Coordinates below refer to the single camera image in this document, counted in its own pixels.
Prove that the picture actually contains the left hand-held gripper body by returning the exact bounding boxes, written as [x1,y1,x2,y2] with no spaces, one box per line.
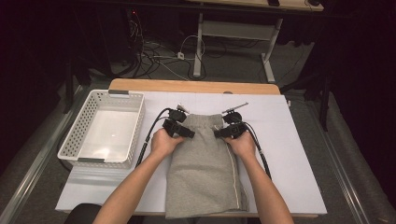
[162,104,191,138]

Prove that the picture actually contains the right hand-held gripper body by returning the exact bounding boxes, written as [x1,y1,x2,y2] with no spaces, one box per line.
[220,101,249,140]

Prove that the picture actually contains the grey shorts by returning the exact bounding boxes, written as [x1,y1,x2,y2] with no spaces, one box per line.
[164,113,250,219]

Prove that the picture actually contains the person's right hand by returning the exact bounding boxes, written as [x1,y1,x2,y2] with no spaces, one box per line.
[223,130,258,161]

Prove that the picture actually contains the person's left hand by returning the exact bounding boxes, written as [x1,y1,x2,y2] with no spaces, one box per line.
[150,127,186,160]

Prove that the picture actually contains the wooden table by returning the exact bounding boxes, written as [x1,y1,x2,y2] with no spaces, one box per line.
[64,77,319,218]

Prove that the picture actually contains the white table cover board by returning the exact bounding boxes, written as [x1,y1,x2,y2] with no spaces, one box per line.
[55,91,328,216]

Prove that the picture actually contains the white perforated plastic basket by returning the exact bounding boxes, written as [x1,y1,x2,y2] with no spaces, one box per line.
[57,89,147,171]

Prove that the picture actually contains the black stand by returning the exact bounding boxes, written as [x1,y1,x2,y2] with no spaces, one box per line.
[62,59,92,115]
[279,71,332,133]

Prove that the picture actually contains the white-framed desk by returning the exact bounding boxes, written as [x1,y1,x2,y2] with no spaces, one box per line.
[186,0,325,83]

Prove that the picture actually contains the black chair seat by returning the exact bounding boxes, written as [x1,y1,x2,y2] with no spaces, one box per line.
[64,203,104,224]

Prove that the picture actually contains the left hand-held gripper cable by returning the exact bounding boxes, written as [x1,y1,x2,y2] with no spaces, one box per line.
[134,107,172,169]

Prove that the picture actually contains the hand-held gripper cable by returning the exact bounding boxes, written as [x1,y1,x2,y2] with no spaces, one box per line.
[244,121,273,181]
[134,107,172,169]

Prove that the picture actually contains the right hand-held gripper cable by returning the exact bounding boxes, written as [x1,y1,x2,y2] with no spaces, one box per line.
[244,121,273,181]

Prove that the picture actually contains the bundle of black floor cables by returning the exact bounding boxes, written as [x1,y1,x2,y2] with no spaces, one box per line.
[127,8,207,80]

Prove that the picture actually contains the white cable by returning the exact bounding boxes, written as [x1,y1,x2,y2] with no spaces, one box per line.
[179,34,206,62]

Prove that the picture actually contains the metal floor rail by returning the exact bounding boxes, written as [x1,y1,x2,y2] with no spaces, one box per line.
[306,99,372,224]
[0,85,85,224]

